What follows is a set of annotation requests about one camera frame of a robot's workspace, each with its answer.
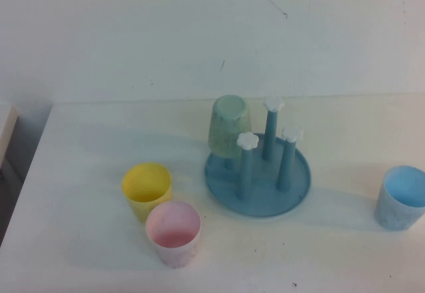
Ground blue plastic cup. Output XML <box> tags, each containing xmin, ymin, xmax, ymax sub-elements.
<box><xmin>375</xmin><ymin>165</ymin><xmax>425</xmax><ymax>232</ymax></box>

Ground green plastic cup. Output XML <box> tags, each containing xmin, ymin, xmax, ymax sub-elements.
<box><xmin>207</xmin><ymin>94</ymin><xmax>254</xmax><ymax>160</ymax></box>

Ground yellow plastic cup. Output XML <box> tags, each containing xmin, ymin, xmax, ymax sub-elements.
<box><xmin>121</xmin><ymin>161</ymin><xmax>174</xmax><ymax>224</ymax></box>

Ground blue cup stand white caps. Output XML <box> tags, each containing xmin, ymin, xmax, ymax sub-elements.
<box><xmin>203</xmin><ymin>96</ymin><xmax>313</xmax><ymax>218</ymax></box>

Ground pink plastic cup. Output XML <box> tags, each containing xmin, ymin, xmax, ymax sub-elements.
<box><xmin>145</xmin><ymin>200</ymin><xmax>203</xmax><ymax>270</ymax></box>

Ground white adjacent table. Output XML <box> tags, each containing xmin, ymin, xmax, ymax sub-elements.
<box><xmin>0</xmin><ymin>104</ymin><xmax>20</xmax><ymax>175</ymax></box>

